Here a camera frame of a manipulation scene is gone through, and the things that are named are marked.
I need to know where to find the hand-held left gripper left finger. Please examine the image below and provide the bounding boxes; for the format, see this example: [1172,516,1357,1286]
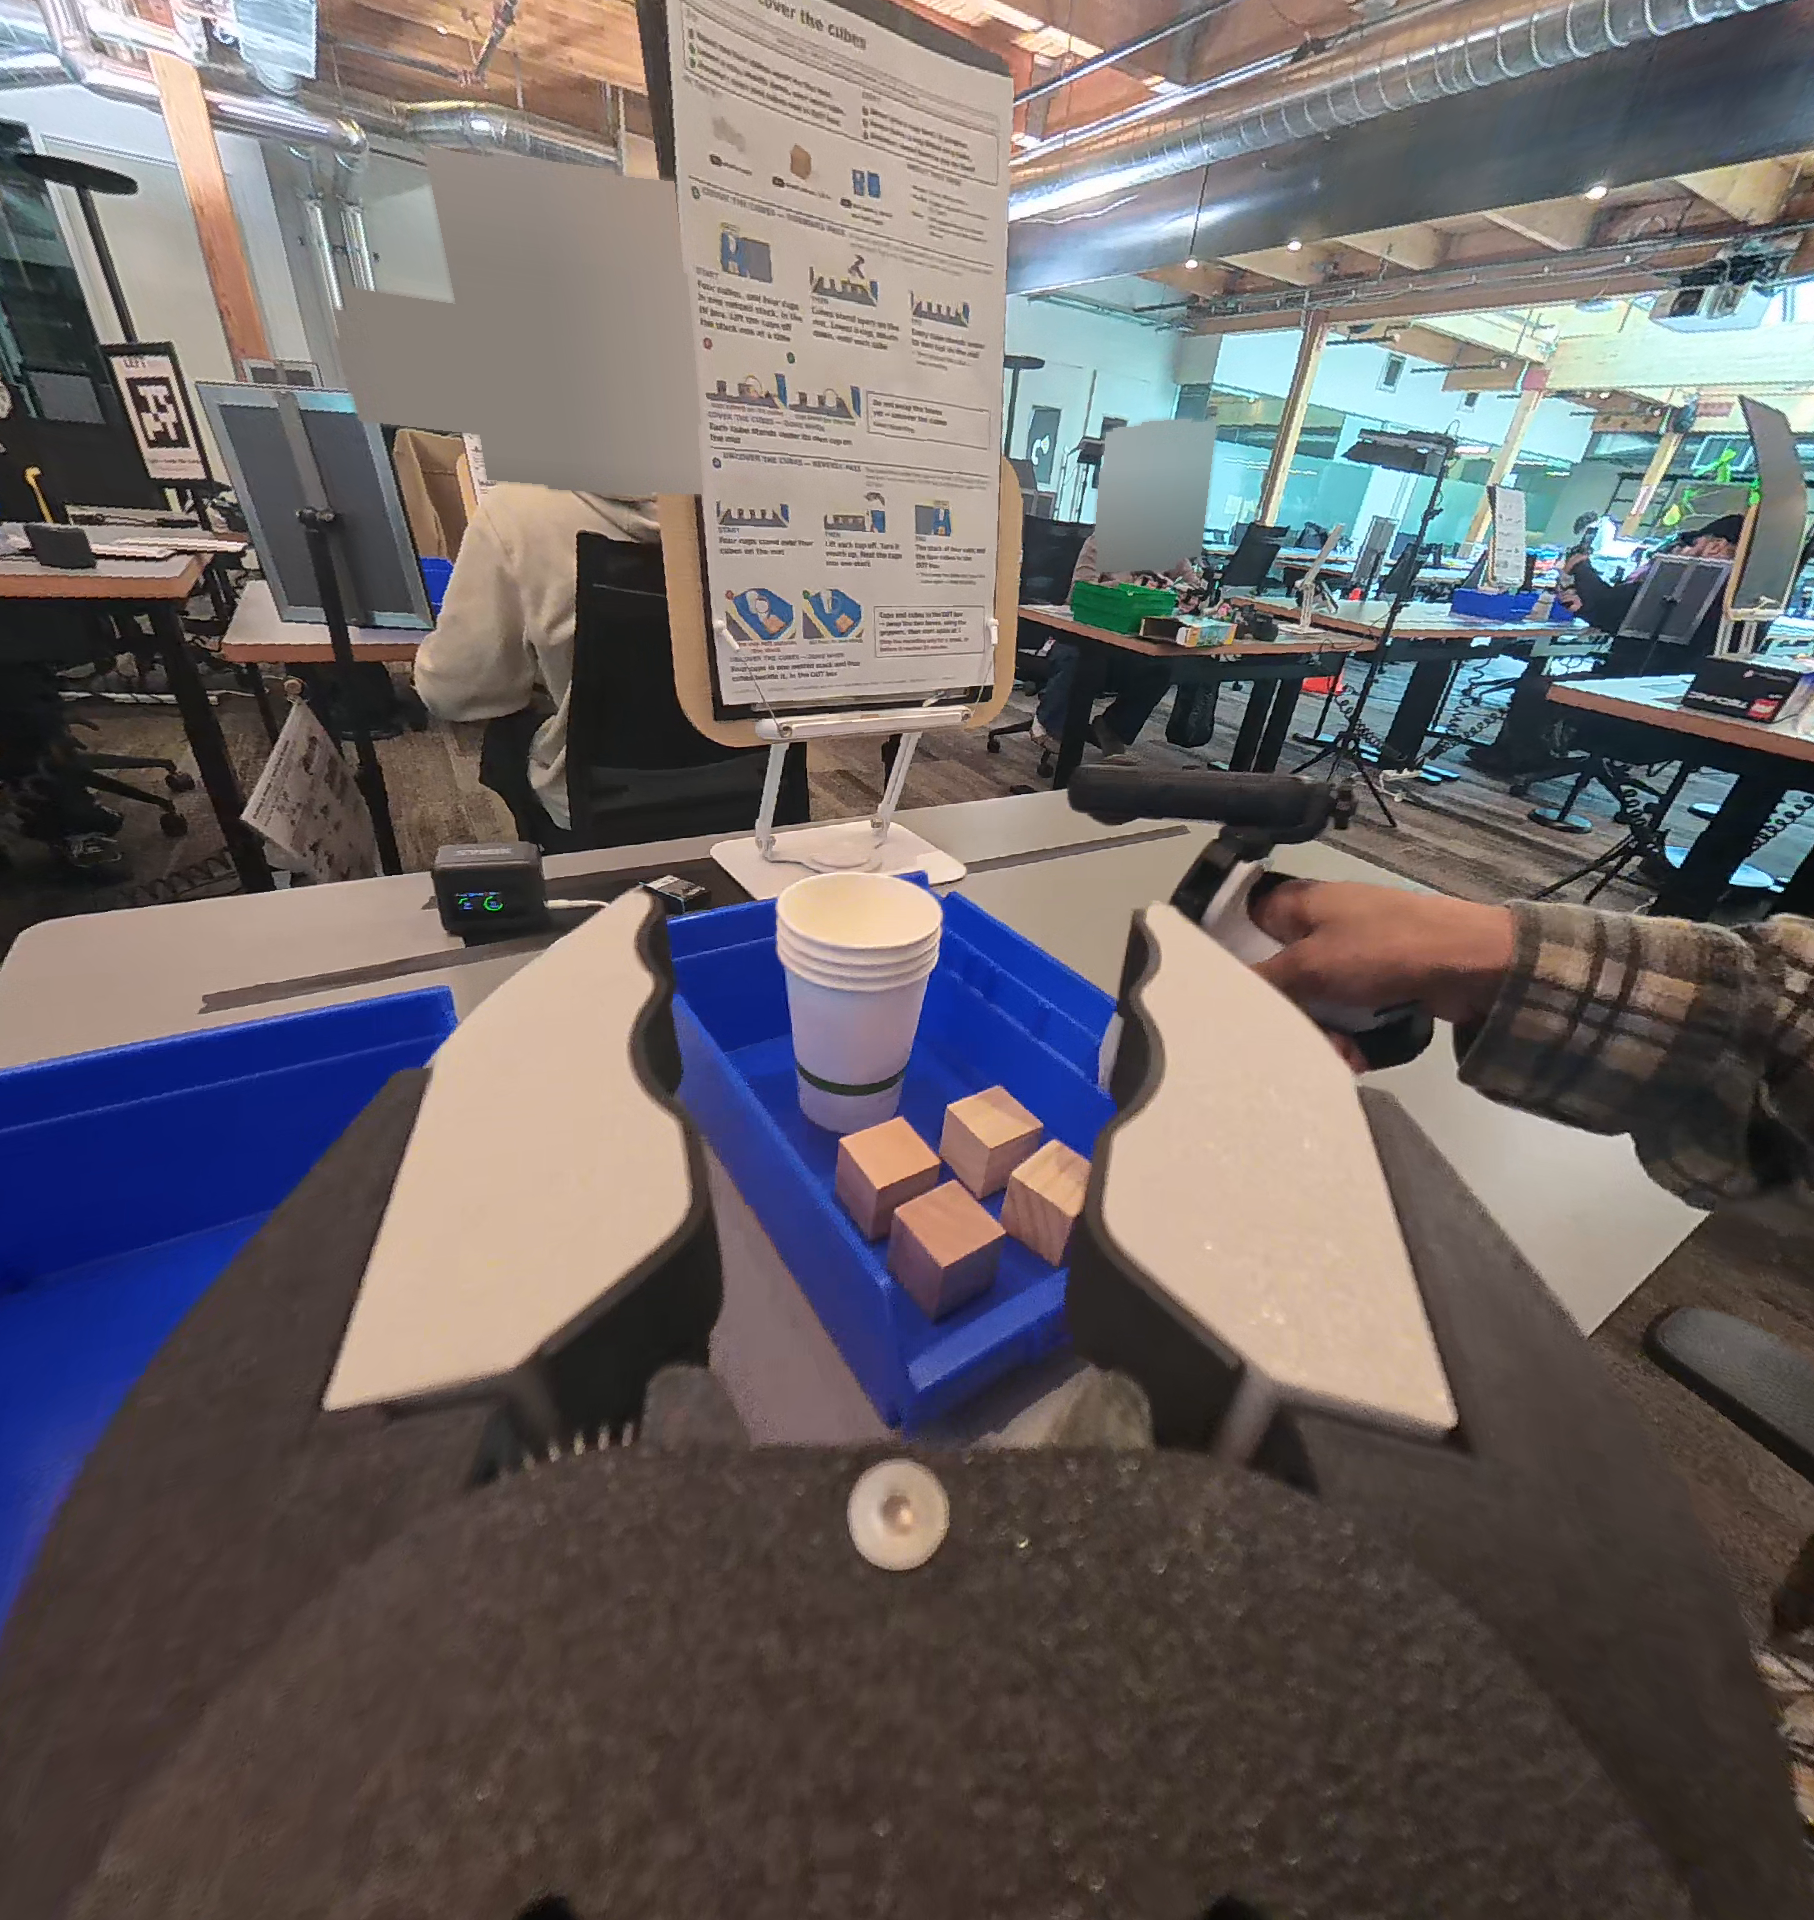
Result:
[322,884,726,1414]

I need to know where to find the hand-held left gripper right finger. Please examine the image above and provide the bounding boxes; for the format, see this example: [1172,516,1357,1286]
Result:
[1070,906,1459,1464]

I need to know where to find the wooden cube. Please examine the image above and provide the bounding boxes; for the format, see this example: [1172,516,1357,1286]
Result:
[941,1086,1046,1198]
[835,1117,945,1240]
[1004,1139,1097,1270]
[887,1180,1006,1322]

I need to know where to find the stack of white paper cups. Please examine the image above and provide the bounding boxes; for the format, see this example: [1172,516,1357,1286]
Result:
[779,960,941,1138]

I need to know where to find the person's right forearm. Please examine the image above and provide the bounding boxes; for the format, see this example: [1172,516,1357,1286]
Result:
[1452,897,1814,1217]

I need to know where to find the person's right hand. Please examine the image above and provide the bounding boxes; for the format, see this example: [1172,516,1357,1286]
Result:
[1249,877,1518,1054]

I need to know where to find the wooden desk with black legs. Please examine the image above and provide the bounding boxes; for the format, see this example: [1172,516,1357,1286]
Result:
[0,524,250,895]
[1019,600,1375,792]
[1304,594,1614,785]
[222,576,433,873]
[1545,674,1814,920]

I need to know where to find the stack of green bins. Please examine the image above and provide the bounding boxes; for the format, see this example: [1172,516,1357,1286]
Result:
[1070,576,1184,639]

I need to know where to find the black device with green display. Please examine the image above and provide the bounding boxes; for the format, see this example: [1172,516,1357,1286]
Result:
[429,838,549,948]

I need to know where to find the black light stand with softbox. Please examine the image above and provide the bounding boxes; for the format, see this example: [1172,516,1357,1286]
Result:
[1289,428,1471,830]

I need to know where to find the hanging printed paper sheet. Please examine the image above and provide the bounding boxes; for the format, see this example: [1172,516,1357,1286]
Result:
[239,704,384,884]

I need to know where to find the grey panel on stand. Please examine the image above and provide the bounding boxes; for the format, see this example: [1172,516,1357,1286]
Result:
[194,377,442,873]
[1618,553,1739,650]

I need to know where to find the black office chair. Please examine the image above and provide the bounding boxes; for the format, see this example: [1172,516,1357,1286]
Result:
[478,534,816,860]

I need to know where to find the black printed box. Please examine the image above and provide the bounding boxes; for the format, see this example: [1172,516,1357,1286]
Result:
[1679,652,1814,726]

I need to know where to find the black chair armrest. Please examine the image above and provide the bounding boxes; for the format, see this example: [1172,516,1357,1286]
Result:
[1649,1302,1814,1517]

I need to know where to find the wooden board with instruction sheet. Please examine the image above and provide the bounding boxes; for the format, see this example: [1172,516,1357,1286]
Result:
[655,0,1023,749]

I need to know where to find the cardboard box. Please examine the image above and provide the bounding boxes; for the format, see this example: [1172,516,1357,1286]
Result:
[393,428,489,565]

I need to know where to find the black and white code sign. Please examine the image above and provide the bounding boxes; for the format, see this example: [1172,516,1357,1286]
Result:
[101,345,222,484]

